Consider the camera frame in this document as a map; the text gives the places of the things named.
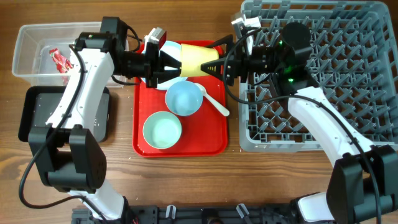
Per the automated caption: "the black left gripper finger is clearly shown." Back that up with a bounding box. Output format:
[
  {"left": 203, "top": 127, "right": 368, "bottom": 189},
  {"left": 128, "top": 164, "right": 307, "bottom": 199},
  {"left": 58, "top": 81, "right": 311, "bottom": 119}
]
[
  {"left": 158, "top": 70, "right": 182, "bottom": 89},
  {"left": 159, "top": 51, "right": 182, "bottom": 69}
]

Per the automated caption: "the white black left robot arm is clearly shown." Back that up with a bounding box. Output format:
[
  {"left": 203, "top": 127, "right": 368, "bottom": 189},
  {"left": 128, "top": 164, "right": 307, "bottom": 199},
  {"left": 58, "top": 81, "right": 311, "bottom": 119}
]
[{"left": 28, "top": 17, "right": 181, "bottom": 223}]

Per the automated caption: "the black food waste tray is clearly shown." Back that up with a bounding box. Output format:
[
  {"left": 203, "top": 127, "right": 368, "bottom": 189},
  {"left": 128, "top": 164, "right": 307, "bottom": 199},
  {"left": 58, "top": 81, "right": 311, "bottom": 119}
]
[{"left": 18, "top": 86, "right": 111, "bottom": 142}]

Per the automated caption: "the red snack wrapper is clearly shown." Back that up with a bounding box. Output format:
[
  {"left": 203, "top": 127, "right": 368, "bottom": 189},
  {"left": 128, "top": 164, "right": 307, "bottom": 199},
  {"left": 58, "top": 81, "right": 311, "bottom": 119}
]
[{"left": 49, "top": 48, "right": 73, "bottom": 85}]

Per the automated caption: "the clear plastic waste bin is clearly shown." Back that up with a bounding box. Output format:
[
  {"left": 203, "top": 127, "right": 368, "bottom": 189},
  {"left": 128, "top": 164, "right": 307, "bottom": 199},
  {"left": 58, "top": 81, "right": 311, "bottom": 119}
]
[{"left": 12, "top": 17, "right": 127, "bottom": 86}]

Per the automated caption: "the white plastic spoon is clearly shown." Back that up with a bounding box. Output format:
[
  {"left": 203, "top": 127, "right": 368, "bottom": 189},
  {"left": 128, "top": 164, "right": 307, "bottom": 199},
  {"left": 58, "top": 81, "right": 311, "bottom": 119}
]
[{"left": 195, "top": 83, "right": 230, "bottom": 117}]

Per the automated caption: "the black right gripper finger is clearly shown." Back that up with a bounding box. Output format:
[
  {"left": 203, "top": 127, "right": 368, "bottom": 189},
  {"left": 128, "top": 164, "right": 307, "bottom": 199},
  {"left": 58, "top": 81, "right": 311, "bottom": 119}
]
[
  {"left": 200, "top": 58, "right": 225, "bottom": 78},
  {"left": 206, "top": 34, "right": 234, "bottom": 52}
]

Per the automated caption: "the grey dishwasher rack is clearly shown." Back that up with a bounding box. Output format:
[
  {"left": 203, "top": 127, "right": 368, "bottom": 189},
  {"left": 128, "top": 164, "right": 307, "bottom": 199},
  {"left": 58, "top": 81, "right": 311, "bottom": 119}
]
[{"left": 239, "top": 1, "right": 397, "bottom": 152}]

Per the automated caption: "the light blue plate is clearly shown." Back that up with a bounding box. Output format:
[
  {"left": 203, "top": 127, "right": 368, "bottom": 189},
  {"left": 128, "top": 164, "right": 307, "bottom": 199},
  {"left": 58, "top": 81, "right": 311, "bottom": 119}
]
[{"left": 156, "top": 40, "right": 187, "bottom": 91}]

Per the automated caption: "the yellow plastic cup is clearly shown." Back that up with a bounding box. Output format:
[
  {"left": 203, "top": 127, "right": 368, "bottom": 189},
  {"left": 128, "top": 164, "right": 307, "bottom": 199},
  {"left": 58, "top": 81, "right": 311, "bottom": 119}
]
[{"left": 180, "top": 44, "right": 219, "bottom": 78}]

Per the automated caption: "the light blue bowl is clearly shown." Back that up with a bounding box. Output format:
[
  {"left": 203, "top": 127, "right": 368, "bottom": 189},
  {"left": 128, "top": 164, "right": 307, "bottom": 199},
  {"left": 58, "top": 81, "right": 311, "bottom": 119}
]
[{"left": 165, "top": 81, "right": 203, "bottom": 116}]

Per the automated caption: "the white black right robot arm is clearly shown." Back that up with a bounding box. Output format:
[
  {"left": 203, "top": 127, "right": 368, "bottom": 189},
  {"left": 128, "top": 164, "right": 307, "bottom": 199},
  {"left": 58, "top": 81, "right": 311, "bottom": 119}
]
[{"left": 200, "top": 22, "right": 397, "bottom": 223}]

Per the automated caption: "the red serving tray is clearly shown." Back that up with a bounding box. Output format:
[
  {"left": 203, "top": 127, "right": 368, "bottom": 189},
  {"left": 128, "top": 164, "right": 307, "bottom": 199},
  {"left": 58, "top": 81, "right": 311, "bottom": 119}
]
[{"left": 132, "top": 40, "right": 229, "bottom": 158}]

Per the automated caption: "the mint green bowl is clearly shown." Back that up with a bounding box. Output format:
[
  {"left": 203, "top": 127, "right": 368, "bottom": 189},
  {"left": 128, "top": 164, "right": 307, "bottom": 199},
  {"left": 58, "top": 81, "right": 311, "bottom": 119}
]
[{"left": 142, "top": 111, "right": 182, "bottom": 150}]

